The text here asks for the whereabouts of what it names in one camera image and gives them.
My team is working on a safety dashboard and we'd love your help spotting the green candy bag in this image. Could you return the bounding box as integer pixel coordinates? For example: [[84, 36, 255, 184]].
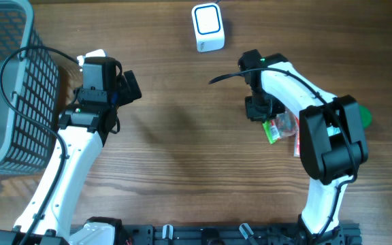
[[262, 110, 299, 144]]

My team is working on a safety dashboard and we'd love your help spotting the red tissue pack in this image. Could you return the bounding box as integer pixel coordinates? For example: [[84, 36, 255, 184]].
[[293, 132, 300, 157]]

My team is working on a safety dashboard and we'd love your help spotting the green lid jar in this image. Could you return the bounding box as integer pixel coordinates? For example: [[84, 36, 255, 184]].
[[359, 105, 372, 129]]

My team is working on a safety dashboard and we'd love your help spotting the mint green wipes pack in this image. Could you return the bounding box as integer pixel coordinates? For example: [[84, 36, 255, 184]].
[[327, 127, 340, 136]]

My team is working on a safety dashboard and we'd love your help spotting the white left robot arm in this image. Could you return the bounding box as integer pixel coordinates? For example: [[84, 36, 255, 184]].
[[0, 56, 142, 244]]

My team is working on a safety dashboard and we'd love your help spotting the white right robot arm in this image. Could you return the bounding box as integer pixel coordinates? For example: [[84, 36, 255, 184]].
[[238, 49, 368, 240]]

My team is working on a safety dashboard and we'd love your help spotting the white barcode scanner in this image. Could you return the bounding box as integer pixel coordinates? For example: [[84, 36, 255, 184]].
[[191, 2, 225, 52]]

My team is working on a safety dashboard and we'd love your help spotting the grey mesh shopping basket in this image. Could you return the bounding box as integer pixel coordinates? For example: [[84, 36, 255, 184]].
[[0, 1, 60, 175]]

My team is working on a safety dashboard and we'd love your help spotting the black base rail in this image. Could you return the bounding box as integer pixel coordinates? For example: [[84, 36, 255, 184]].
[[69, 221, 363, 245]]

